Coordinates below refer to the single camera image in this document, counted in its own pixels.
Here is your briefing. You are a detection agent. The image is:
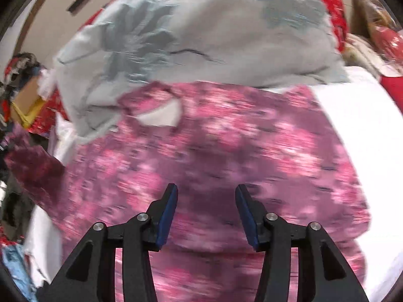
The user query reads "brown wooden door frame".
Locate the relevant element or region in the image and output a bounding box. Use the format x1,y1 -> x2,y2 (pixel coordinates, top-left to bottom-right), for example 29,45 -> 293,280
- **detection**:
22,0 -> 68,55

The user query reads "brown cardboard box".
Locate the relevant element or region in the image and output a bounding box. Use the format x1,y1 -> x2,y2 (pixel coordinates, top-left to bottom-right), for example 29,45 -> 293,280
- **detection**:
13,77 -> 48,120

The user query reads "yellow flat packet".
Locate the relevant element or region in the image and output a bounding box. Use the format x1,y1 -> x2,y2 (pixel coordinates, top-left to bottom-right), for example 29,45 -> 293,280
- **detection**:
13,97 -> 45,129

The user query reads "light blue cloth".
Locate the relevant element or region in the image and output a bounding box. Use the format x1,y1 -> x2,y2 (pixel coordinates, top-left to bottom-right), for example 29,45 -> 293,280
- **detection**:
0,242 -> 38,302

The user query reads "white bed sheet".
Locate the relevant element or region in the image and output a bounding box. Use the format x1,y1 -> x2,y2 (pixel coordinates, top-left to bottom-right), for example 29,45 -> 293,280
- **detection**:
23,66 -> 403,302

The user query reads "dark clothes pile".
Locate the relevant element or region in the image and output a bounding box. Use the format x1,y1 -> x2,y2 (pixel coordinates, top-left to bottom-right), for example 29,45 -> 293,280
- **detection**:
0,164 -> 35,243

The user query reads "pink floral garment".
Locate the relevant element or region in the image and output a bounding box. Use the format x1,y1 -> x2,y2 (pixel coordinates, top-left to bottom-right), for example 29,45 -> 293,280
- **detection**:
5,81 -> 370,302

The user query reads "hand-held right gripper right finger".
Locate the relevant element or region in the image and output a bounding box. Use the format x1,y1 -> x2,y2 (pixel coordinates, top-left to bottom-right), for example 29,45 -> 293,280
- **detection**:
236,184 -> 370,302

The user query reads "beige fuzzy cloth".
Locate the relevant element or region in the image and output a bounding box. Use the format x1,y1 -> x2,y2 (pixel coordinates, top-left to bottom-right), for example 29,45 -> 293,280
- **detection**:
342,33 -> 383,76

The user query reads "plain red cushion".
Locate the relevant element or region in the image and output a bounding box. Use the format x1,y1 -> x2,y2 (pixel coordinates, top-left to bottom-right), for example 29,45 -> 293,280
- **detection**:
379,75 -> 403,114

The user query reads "red printed cloth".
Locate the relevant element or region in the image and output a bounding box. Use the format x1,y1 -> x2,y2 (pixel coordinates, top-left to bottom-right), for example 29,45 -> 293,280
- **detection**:
312,0 -> 348,52

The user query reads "red shiny patterned cloth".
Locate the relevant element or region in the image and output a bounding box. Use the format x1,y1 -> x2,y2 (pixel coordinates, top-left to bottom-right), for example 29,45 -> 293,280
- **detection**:
28,88 -> 68,133

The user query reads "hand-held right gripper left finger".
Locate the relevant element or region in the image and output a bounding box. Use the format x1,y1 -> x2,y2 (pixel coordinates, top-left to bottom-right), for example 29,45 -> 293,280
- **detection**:
36,183 -> 178,302

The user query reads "grey floral cloth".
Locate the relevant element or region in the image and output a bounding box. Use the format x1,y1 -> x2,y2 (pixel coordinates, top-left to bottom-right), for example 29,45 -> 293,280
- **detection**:
52,0 -> 350,147

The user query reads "colourful patterned cloth pile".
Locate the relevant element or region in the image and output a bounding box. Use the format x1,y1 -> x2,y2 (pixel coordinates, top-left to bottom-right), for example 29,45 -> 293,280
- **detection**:
0,52 -> 43,101

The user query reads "plastic-wrapped red cushion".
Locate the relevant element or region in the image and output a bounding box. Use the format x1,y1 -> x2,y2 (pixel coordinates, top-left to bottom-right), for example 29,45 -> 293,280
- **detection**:
351,0 -> 403,78

